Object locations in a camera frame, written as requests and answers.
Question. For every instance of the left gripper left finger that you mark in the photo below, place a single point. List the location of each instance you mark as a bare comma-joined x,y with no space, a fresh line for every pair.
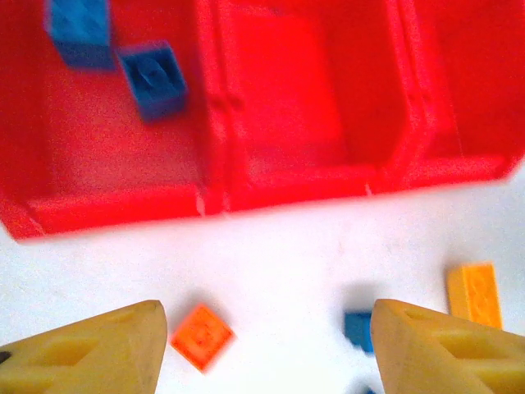
82,361

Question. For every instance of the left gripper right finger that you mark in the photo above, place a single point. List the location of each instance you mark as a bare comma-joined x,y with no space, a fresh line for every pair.
430,361

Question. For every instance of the blue lego brick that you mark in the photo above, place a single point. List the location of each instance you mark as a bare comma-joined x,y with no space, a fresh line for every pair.
357,328
153,82
82,24

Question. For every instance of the long yellow lego brick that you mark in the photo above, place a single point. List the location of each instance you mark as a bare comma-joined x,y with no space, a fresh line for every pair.
476,291

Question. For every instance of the small orange lego brick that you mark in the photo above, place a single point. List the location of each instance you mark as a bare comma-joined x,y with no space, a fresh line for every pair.
203,337

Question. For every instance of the red plastic bin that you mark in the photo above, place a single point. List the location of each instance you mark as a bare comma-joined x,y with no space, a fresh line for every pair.
102,147
471,82
287,102

